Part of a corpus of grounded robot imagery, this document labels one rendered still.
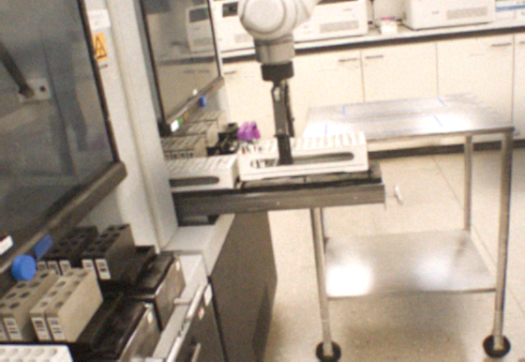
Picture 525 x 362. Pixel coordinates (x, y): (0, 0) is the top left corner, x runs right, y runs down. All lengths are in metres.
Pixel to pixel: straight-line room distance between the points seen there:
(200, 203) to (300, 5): 0.53
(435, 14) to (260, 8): 2.67
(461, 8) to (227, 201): 2.63
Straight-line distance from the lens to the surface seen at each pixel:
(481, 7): 3.53
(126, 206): 0.93
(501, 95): 3.65
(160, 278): 0.85
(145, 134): 1.04
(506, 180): 1.52
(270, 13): 0.86
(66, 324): 0.73
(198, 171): 1.16
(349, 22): 3.40
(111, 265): 0.84
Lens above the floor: 1.23
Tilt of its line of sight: 19 degrees down
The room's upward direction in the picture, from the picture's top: 8 degrees counter-clockwise
